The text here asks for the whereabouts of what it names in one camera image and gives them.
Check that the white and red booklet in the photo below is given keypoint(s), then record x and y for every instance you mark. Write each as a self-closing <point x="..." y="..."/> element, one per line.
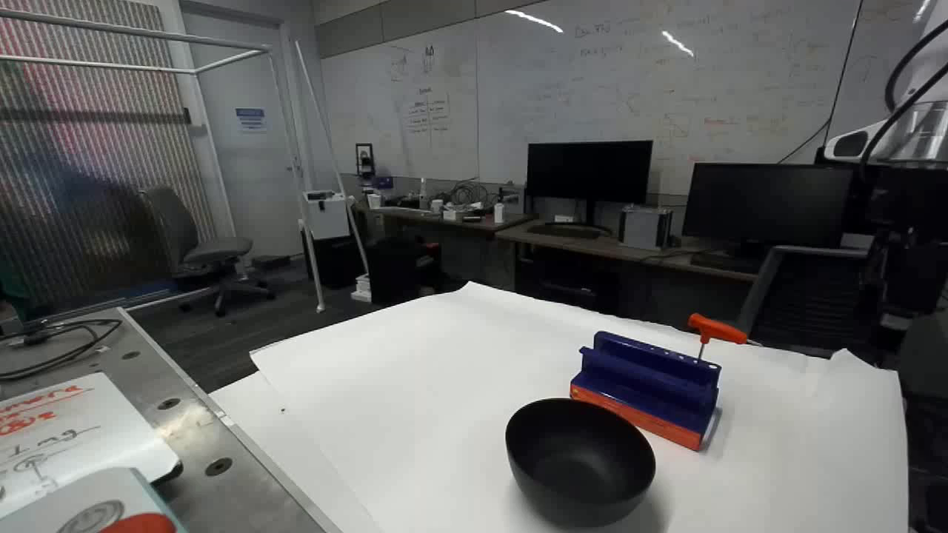
<point x="90" y="503"/>

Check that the black keyboard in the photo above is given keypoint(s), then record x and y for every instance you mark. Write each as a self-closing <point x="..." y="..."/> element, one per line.
<point x="566" y="229"/>

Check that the long office desk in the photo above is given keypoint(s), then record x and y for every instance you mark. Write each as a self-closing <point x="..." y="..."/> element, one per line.
<point x="581" y="243"/>

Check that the blue and orange tool holder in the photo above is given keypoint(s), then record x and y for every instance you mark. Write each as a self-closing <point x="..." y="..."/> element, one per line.
<point x="653" y="385"/>

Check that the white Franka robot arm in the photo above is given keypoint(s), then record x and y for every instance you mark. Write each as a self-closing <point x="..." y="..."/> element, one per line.
<point x="904" y="216"/>

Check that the small white computer box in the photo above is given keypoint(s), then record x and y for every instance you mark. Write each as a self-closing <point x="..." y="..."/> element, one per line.
<point x="643" y="226"/>

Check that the black bowl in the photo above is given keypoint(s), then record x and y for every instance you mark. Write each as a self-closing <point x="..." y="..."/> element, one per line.
<point x="579" y="463"/>

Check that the white leaning pole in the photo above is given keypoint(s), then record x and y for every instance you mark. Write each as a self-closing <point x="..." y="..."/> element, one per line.
<point x="315" y="197"/>

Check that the large white paper sheet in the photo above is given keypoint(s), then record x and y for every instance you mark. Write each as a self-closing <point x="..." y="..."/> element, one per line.
<point x="444" y="394"/>

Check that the printed paper with orange text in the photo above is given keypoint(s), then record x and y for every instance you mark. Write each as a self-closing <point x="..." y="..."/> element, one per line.
<point x="70" y="434"/>

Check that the black wall device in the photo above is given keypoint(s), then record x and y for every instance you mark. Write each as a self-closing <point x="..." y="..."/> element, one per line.
<point x="366" y="160"/>

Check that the blue door sign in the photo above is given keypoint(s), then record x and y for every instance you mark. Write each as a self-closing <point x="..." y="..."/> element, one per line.
<point x="249" y="115"/>

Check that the white paper sheet underneath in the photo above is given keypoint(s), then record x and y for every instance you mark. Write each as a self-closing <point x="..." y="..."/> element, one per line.
<point x="283" y="446"/>

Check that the grey office chair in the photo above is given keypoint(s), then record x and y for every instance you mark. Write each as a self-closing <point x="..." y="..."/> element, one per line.
<point x="187" y="240"/>

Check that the wide black computer monitor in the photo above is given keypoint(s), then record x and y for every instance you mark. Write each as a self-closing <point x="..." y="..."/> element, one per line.
<point x="766" y="203"/>

